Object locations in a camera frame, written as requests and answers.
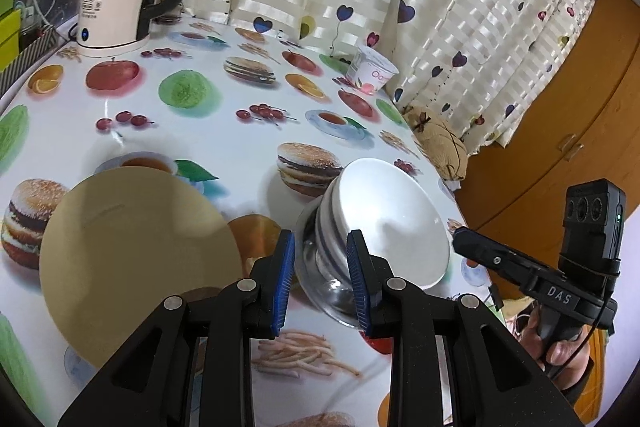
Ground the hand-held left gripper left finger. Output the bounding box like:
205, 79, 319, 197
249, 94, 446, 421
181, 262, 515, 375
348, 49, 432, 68
57, 229, 296, 427

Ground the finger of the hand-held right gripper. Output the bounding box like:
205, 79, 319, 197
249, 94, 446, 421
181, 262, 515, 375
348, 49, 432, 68
452, 227, 563, 292

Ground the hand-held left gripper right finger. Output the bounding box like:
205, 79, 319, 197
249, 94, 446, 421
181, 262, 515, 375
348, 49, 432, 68
346, 229, 586, 427

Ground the stainless steel bowl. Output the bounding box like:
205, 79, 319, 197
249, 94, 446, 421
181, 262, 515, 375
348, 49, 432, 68
295, 202, 401, 330

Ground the beige plate with brown patch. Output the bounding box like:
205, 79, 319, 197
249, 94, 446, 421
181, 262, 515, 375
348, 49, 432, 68
39, 171, 244, 367

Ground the person's right forearm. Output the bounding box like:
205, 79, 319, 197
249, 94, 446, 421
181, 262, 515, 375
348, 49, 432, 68
560, 357, 608, 413

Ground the person's right hand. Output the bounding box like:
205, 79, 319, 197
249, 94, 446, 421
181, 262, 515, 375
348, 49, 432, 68
522, 307, 596, 375

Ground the wooden cabinet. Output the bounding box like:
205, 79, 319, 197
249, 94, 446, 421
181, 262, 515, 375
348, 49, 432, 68
460, 0, 640, 308

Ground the food printed tablecloth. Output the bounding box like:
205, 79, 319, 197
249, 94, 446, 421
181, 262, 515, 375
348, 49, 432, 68
0, 14, 506, 427

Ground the white yogurt cup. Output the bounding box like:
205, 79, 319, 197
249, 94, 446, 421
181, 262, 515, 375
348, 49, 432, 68
347, 45, 400, 95

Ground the lime green box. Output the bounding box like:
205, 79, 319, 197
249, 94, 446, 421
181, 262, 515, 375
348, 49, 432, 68
0, 12, 23, 65

